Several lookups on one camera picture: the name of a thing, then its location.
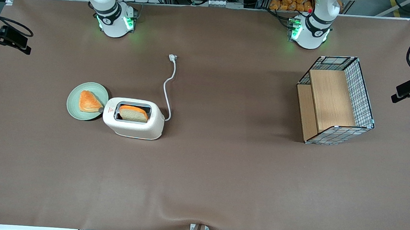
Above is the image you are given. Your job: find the white toaster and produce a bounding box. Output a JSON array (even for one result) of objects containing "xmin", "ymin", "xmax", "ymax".
[{"xmin": 96, "ymin": 96, "xmax": 167, "ymax": 141}]

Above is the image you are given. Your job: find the wooden stepped shelf insert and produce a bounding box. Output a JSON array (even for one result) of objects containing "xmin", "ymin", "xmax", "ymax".
[{"xmin": 293, "ymin": 67, "xmax": 360, "ymax": 145}]

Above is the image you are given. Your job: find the pale green plate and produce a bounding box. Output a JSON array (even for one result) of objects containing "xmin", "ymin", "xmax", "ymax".
[{"xmin": 65, "ymin": 80, "xmax": 111, "ymax": 123}]

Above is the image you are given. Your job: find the orange triangular pastry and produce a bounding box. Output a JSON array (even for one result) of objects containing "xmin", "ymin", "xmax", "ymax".
[{"xmin": 78, "ymin": 90, "xmax": 105, "ymax": 114}]

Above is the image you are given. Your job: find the bread slice with orange crust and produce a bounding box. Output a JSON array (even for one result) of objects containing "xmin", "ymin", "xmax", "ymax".
[{"xmin": 118, "ymin": 104, "xmax": 150, "ymax": 123}]

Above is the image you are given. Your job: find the bag of orange buns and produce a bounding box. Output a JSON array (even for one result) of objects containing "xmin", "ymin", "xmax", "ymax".
[{"xmin": 268, "ymin": 0, "xmax": 314, "ymax": 14}]

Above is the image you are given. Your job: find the brown table cloth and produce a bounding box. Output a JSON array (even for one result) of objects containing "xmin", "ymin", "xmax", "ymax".
[{"xmin": 0, "ymin": 0, "xmax": 410, "ymax": 230}]

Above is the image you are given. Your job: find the wire mesh basket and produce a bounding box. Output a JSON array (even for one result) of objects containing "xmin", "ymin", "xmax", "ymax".
[{"xmin": 293, "ymin": 52, "xmax": 380, "ymax": 149}]

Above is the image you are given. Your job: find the white toaster power cord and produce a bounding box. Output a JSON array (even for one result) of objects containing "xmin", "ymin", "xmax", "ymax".
[{"xmin": 161, "ymin": 54, "xmax": 179, "ymax": 122}]

